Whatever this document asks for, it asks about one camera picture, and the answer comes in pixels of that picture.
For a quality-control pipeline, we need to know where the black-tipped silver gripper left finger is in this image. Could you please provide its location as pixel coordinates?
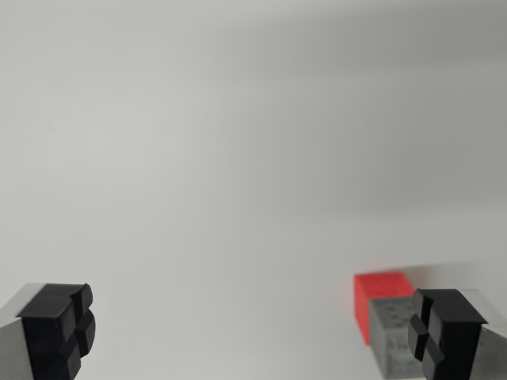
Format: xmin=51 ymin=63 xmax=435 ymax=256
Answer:
xmin=0 ymin=282 xmax=97 ymax=380

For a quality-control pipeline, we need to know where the black-tipped silver gripper right finger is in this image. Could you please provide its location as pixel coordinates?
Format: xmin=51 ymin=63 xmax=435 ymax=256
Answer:
xmin=407 ymin=287 xmax=507 ymax=380

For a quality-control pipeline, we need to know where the grey embossed cube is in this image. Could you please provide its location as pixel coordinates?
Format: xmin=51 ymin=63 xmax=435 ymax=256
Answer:
xmin=368 ymin=297 xmax=425 ymax=375

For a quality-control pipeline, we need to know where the red embossed cube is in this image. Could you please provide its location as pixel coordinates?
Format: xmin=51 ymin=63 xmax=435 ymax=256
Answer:
xmin=353 ymin=272 xmax=415 ymax=348

